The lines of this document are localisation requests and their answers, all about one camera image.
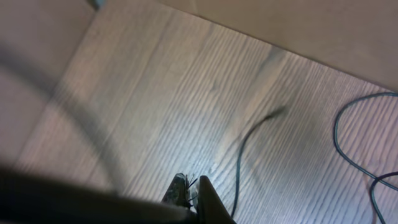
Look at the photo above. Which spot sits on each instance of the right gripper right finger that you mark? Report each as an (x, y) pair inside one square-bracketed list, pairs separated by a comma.
[(210, 208)]

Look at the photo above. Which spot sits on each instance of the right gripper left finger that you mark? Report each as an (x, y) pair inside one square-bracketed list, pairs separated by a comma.
[(178, 192)]

